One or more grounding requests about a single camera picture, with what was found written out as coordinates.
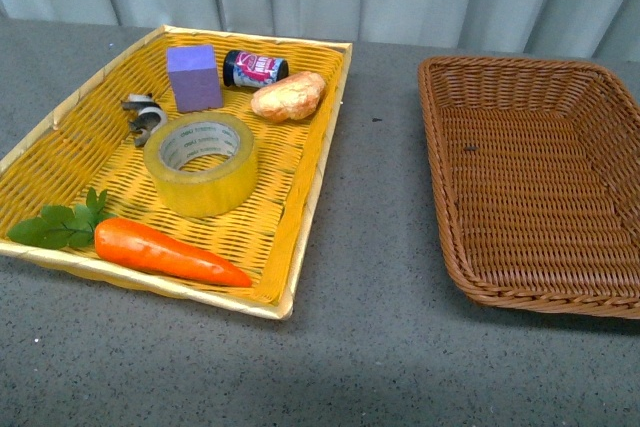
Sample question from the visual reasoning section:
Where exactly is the yellow packing tape roll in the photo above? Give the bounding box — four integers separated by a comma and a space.
143, 112, 258, 218

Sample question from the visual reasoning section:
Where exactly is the brown wicker basket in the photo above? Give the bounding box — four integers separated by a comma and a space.
418, 56, 639, 319

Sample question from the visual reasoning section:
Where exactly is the yellow woven basket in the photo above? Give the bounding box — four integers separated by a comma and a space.
1, 26, 352, 319

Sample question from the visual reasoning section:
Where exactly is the toy bread croissant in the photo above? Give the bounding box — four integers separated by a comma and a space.
250, 71, 326, 123

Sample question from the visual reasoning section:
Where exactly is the purple foam cube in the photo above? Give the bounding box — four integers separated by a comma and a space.
166, 44, 223, 113

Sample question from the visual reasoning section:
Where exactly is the orange toy carrot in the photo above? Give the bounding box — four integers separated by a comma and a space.
7, 188, 252, 288

